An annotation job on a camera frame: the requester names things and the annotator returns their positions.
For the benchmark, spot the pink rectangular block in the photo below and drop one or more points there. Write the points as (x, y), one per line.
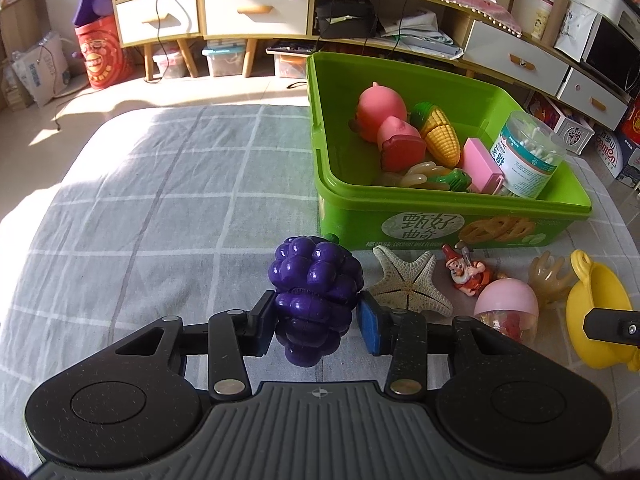
(477, 163)

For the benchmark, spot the orange pumpkin toy green leaves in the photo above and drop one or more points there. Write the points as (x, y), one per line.
(429, 176)

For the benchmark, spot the clear cotton swab jar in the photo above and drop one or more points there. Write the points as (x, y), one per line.
(528, 153)

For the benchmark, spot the pink capsule egg toy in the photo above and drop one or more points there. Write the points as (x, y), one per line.
(511, 307)

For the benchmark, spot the white patterned toy box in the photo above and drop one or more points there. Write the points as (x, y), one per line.
(570, 126)

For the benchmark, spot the white paper shopping bag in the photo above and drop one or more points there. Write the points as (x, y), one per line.
(43, 69)

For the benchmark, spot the grey checked blanket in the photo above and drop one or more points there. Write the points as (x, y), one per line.
(177, 211)

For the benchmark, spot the red dwarf figurine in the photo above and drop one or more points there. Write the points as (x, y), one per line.
(469, 276)

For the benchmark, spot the purple plastic grape bunch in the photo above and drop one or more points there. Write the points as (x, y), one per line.
(317, 282)

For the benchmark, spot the yellow toy pot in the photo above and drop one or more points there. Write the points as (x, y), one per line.
(597, 287)

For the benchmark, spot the white appliance on microwave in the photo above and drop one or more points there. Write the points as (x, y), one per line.
(622, 13)

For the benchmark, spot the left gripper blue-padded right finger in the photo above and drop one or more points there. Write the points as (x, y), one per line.
(400, 334)

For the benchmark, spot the long wooden TV cabinet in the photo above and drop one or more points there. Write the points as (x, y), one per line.
(478, 36)

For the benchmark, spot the clear storage box blue lid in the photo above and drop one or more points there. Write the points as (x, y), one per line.
(225, 61)

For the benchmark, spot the black microwave oven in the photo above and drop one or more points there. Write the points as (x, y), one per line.
(604, 49)

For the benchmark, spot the beige starfish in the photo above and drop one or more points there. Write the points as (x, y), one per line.
(409, 285)

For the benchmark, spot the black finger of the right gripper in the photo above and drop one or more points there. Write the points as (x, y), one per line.
(613, 326)

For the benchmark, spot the toy corn cob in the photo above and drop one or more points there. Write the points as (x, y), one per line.
(438, 133)

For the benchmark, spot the translucent beige hand toy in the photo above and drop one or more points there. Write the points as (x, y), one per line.
(551, 279)

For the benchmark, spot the red printed bag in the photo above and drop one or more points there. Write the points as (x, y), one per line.
(106, 61)

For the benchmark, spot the green plastic storage bin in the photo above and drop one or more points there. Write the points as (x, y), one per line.
(362, 214)

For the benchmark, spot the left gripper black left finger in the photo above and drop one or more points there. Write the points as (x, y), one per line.
(233, 335)

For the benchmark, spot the pink pig toy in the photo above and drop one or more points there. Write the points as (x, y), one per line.
(381, 118)

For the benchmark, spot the black bag on shelf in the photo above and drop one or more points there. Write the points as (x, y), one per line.
(345, 19)

